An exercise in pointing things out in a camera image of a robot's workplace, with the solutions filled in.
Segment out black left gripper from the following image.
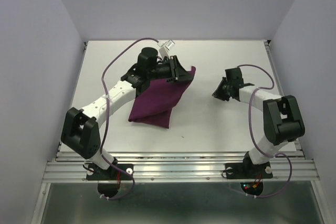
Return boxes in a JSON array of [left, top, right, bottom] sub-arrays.
[[148, 55, 194, 84]]

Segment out purple cloth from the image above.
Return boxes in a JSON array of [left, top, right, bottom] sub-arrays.
[[128, 66, 196, 129]]

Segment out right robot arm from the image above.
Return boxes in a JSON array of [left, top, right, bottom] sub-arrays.
[[213, 66, 306, 177]]

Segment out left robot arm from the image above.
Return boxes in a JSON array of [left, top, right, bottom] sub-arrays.
[[61, 47, 193, 179]]

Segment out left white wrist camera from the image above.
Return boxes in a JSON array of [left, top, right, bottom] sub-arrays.
[[157, 40, 175, 62]]

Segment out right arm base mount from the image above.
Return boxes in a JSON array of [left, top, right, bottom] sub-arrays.
[[221, 152, 273, 197]]

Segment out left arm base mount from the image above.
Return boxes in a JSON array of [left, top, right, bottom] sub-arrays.
[[83, 161, 135, 201]]

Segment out aluminium front rail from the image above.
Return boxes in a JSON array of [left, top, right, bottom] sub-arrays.
[[43, 151, 320, 183]]

